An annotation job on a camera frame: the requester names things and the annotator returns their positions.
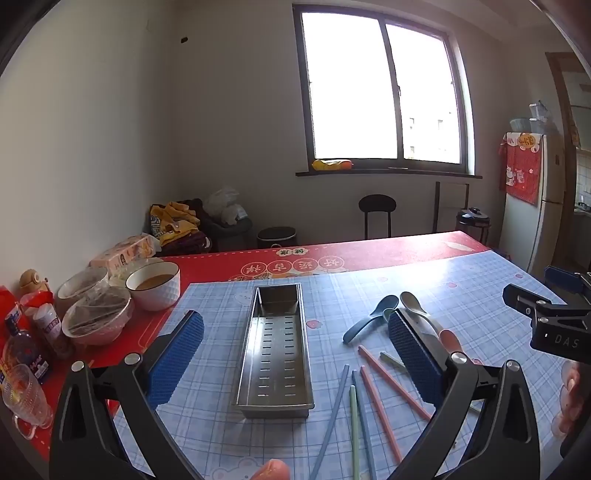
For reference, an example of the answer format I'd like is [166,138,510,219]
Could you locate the white dimpled bowl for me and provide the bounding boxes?
[124,261,182,312]

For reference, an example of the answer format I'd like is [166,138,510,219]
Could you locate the blue plaid table mat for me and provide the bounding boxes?
[113,251,570,480]

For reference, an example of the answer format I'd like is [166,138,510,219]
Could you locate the wooden door frame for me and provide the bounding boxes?
[545,52,591,153]

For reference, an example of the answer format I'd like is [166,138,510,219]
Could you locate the yellow figure toy bottle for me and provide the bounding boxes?
[18,268,51,297]

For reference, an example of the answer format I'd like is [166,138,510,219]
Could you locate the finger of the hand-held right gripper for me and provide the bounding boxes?
[544,265,583,297]
[502,284,570,320]

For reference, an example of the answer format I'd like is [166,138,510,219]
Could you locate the person's right hand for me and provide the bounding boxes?
[551,360,591,439]

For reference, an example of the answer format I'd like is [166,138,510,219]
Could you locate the person's left hand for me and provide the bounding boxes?
[249,458,291,480]

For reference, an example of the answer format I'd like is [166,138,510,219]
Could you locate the clear glass mug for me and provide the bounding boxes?
[0,364,54,439]

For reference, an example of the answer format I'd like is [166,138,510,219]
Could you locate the green chopstick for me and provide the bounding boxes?
[379,352,482,412]
[348,385,361,480]

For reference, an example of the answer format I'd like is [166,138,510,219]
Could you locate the red printed cloth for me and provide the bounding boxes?
[498,133,542,206]

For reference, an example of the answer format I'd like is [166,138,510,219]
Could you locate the bowl covered with plastic wrap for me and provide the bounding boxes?
[61,286,134,347]
[55,267,112,319]

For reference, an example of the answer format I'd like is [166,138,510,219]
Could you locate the yellow clothing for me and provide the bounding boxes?
[148,200,201,245]

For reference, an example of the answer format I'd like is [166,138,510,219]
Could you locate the tissue pack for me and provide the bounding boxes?
[89,233,162,278]

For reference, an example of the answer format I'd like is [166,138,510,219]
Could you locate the black round stool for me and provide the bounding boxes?
[359,194,398,241]

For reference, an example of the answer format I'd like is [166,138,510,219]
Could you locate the seasoning jar with red label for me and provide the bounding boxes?
[23,295,74,361]

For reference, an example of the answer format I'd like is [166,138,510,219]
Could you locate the blue chopstick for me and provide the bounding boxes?
[351,370,378,480]
[308,364,350,480]

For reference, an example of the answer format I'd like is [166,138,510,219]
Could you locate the black rice cooker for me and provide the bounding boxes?
[456,207,491,245]

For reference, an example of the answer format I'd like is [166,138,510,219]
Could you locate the beige spoon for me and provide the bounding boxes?
[399,291,444,334]

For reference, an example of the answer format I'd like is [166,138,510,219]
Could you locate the dark framed window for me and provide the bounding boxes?
[292,4,483,180]

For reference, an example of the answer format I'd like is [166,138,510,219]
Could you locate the blue spoon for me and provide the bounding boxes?
[342,294,400,344]

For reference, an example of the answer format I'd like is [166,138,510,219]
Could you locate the clear bottle with blue label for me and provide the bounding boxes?
[2,305,51,384]

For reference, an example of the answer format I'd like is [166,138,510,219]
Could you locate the folded dark metal frame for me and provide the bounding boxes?
[433,181,470,234]

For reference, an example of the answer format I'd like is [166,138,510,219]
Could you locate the clear plastic bag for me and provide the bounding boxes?
[203,187,247,227]

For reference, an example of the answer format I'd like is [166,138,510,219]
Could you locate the black trash bin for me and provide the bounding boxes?
[257,226,297,252]

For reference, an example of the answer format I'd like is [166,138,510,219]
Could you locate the perforated metal utensil tray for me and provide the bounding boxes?
[232,282,315,420]

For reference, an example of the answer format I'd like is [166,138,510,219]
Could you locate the dark clothing pile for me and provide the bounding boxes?
[157,198,214,257]

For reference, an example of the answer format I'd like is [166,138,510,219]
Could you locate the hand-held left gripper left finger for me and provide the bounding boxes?
[48,310,206,480]

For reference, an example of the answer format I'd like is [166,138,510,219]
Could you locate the dark grey basket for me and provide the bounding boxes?
[203,216,254,252]

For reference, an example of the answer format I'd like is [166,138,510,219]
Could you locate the red printed tablecloth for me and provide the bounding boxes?
[0,231,492,462]

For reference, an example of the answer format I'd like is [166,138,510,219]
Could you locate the white fridge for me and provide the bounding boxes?
[501,131,566,274]

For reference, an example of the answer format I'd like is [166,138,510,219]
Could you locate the clear plastic containers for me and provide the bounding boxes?
[510,102,551,134]

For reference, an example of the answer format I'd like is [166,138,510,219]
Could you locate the pink chopstick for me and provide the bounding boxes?
[359,366,403,464]
[359,345,432,422]

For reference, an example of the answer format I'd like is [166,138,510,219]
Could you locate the pink spoon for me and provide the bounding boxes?
[438,329,483,366]

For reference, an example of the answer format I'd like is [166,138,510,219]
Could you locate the red snack packet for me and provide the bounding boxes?
[0,285,24,326]

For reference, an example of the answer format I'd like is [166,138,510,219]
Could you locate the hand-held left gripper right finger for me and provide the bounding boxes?
[387,308,555,480]

